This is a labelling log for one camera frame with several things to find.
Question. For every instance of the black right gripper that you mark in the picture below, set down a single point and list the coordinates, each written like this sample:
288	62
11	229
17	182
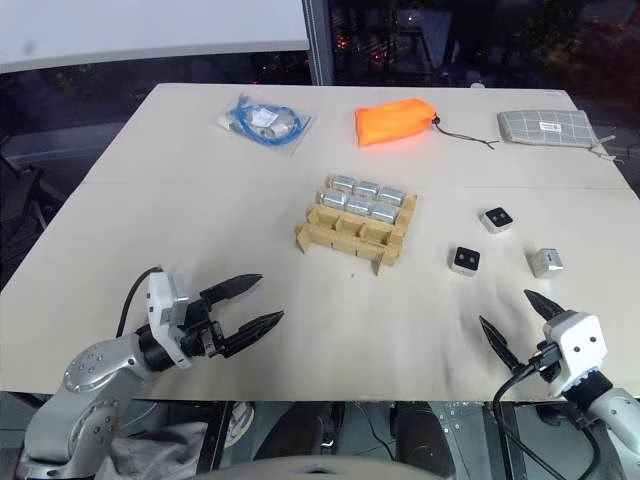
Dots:
546	356

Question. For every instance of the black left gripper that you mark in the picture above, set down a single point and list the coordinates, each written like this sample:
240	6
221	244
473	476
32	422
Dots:
200	330

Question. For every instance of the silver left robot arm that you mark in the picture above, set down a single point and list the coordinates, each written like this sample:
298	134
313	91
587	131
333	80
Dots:
90	372

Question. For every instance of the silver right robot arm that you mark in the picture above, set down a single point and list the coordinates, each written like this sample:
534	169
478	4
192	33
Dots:
615	415

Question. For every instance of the cardboard tray with metal parts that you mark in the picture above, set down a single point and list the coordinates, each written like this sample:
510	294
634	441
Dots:
350	237

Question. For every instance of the white sneaker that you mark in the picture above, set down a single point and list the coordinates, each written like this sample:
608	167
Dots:
240	425

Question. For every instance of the black table leg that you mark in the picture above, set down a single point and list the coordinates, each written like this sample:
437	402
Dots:
216	435

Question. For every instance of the dark rounded shape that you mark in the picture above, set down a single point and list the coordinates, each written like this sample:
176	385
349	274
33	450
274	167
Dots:
300	432
420	437

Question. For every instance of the grey cloth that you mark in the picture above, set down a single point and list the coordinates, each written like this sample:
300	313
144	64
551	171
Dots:
160	450

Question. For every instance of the grey checked fabric pouch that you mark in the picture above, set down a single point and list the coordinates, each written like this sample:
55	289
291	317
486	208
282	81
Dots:
545	127

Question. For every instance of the small white object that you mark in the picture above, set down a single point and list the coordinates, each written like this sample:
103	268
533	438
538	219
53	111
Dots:
477	85

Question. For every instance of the white board panel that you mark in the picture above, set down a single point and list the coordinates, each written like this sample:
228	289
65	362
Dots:
150	25

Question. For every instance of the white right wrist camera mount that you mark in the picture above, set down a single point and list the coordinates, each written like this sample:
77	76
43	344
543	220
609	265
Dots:
577	345

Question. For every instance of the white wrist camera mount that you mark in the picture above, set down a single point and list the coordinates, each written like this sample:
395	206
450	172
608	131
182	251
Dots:
577	345
167	300

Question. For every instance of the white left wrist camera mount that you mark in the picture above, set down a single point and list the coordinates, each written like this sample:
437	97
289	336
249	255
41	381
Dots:
167	300

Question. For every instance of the grey window frame post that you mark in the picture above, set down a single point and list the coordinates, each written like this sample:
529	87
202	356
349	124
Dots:
317	40

